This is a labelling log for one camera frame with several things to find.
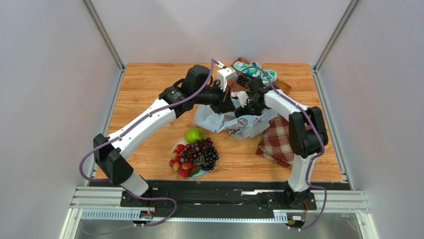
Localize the wooden compartment tray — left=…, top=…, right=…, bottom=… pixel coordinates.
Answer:
left=228, top=57, right=292, bottom=97

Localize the light blue plastic bag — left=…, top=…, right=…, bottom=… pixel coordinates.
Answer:
left=194, top=105, right=279, bottom=140

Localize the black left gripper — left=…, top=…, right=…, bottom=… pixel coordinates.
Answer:
left=194, top=82, right=237, bottom=116

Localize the red plaid folded cloth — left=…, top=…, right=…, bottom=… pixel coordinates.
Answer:
left=256, top=117, right=295, bottom=169

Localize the red purple fake grape bunch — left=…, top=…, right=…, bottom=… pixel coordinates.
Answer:
left=190, top=137, right=214, bottom=164

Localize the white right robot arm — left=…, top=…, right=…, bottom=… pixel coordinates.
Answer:
left=235, top=79, right=328, bottom=200

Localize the teal white sock pair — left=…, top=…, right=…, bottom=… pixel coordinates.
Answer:
left=232, top=61, right=262, bottom=78

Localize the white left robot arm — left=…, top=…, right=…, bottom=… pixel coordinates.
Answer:
left=93, top=65, right=236, bottom=196

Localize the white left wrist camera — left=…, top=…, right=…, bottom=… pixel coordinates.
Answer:
left=216, top=67, right=237, bottom=92

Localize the red fake cherry bunch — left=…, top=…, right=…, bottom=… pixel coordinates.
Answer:
left=169, top=143, right=201, bottom=179

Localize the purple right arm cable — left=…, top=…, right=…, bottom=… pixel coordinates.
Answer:
left=232, top=65, right=328, bottom=232

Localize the green fake apple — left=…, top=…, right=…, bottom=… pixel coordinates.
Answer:
left=185, top=128, right=204, bottom=143

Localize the black rolled sock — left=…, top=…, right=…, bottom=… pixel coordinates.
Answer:
left=236, top=74, right=252, bottom=89

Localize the dark fake grape bunch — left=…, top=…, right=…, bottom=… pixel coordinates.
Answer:
left=201, top=146, right=219, bottom=171

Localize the cream blue ceramic plate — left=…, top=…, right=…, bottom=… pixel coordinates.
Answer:
left=171, top=137, right=217, bottom=179

